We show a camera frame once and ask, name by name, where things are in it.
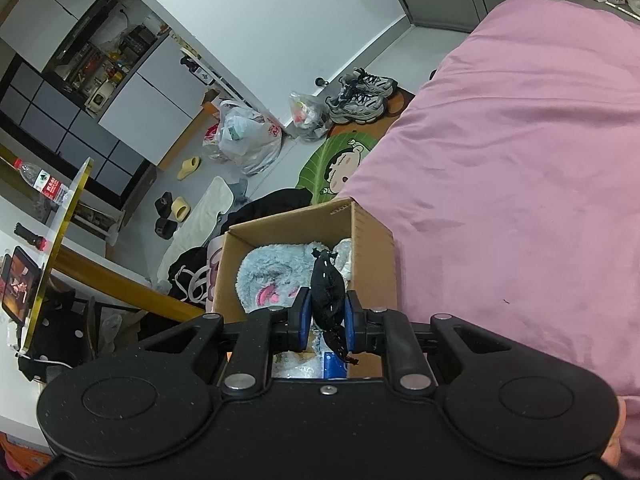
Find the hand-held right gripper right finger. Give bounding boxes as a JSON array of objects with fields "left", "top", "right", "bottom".
[{"left": 344, "top": 293, "right": 519, "bottom": 392}]

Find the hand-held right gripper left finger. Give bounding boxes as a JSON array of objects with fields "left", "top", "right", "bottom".
[{"left": 132, "top": 287, "right": 314, "bottom": 394}]

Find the blue planet print tissue pack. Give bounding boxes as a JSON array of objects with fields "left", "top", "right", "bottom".
[{"left": 322, "top": 350, "right": 351, "bottom": 380}]

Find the clear bag of white filling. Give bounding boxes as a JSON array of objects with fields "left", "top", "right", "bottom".
[{"left": 272, "top": 342, "right": 326, "bottom": 379}]

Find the brown cardboard box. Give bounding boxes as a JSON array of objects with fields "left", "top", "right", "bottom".
[{"left": 205, "top": 199, "right": 398, "bottom": 381}]

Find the grey fluffy plush toy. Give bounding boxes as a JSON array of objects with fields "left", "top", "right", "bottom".
[{"left": 235, "top": 242, "right": 331, "bottom": 318}]

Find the white floor towel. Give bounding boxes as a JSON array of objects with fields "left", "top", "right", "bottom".
[{"left": 157, "top": 176, "right": 233, "bottom": 281}]

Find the green cartoon floor mat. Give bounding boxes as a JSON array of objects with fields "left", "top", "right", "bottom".
[{"left": 295, "top": 132, "right": 381, "bottom": 206}]

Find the white red print plastic bag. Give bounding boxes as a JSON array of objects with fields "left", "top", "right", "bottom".
[{"left": 202, "top": 100, "right": 283, "bottom": 176}]

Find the clear plastic trash bag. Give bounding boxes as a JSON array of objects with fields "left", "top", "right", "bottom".
[{"left": 289, "top": 91, "right": 331, "bottom": 142}]

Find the grey sneaker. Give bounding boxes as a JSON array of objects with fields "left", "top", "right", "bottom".
[
  {"left": 325, "top": 91, "right": 388, "bottom": 125},
  {"left": 337, "top": 67, "right": 399, "bottom": 99}
]

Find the pink bedsheet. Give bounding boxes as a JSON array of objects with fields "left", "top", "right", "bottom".
[{"left": 332, "top": 0, "right": 640, "bottom": 411}]

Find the black dotted chair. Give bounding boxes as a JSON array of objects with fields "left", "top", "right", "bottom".
[{"left": 20, "top": 285, "right": 101, "bottom": 386}]

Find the white floor cabinet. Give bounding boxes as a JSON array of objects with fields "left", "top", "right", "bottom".
[{"left": 97, "top": 37, "right": 221, "bottom": 166}]

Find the round yellow-edged table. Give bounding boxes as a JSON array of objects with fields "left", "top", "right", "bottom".
[{"left": 0, "top": 156, "right": 96, "bottom": 351}]

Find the black flashlight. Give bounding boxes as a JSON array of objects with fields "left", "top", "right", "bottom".
[{"left": 14, "top": 222, "right": 51, "bottom": 251}]

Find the tablet with lit screen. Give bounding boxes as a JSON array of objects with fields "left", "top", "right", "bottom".
[{"left": 0, "top": 245, "right": 43, "bottom": 321}]

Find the red label water bottle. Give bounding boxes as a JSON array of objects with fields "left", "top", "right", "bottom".
[{"left": 12, "top": 157, "right": 71, "bottom": 206}]

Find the black grid cabinet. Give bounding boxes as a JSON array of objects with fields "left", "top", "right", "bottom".
[{"left": 0, "top": 55, "right": 156, "bottom": 211}]

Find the orange cloth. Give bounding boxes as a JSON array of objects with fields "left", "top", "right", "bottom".
[{"left": 0, "top": 432, "right": 51, "bottom": 480}]

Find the cluttered kitchen shelf niche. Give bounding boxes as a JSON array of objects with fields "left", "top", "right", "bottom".
[{"left": 42, "top": 0, "right": 171, "bottom": 116}]

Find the black garment with white cords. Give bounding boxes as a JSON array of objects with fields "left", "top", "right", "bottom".
[{"left": 167, "top": 187, "right": 313, "bottom": 306}]

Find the white cable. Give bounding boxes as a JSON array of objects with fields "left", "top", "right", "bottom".
[{"left": 7, "top": 330, "right": 71, "bottom": 368}]

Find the white wall cabinet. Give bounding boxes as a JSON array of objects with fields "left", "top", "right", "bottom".
[{"left": 0, "top": 0, "right": 86, "bottom": 73}]

